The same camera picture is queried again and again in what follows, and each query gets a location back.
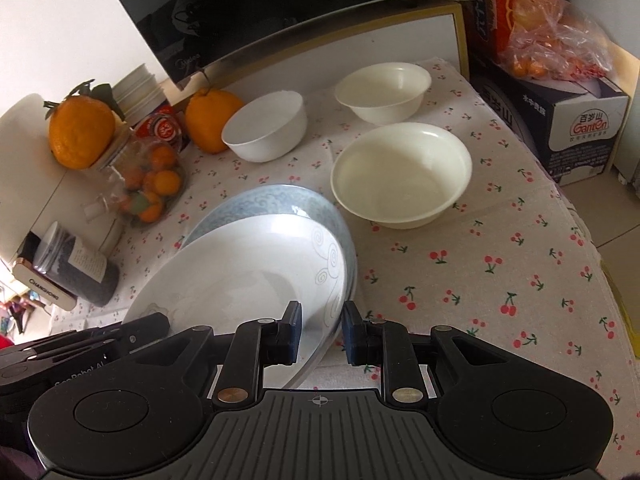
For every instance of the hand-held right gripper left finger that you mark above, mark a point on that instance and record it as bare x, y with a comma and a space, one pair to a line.
295, 332

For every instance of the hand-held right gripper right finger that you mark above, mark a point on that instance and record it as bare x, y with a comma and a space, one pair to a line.
350, 332

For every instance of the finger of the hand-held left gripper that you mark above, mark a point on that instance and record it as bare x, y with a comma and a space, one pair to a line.
147, 327

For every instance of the white swirl-print plate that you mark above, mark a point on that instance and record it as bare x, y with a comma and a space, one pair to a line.
235, 270

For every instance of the blue patterned plate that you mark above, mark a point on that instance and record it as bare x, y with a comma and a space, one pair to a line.
300, 202

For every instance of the cream flared bowl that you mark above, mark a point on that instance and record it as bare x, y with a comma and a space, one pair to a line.
382, 92
400, 175

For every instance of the white straight-sided bowl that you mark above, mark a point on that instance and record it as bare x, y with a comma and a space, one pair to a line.
265, 130

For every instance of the dark glass jar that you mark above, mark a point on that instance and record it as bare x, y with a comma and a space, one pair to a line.
85, 270

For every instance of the clear container of small oranges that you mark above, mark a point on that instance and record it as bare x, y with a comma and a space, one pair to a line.
150, 185

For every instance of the white kitchen appliance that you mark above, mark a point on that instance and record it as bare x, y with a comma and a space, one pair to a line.
25, 200

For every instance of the cherry print tablecloth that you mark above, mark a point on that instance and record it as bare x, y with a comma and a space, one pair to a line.
500, 240

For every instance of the large orange with leaves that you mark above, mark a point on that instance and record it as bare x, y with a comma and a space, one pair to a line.
80, 130

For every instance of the stack of paper cups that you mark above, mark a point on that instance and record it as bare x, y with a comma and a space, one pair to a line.
137, 92

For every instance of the dark water carton box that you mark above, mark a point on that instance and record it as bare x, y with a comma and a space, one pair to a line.
575, 130

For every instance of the black microwave oven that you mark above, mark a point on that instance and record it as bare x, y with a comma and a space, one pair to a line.
250, 5

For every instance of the plastic bag of oranges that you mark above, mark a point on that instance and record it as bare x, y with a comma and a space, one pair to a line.
555, 40

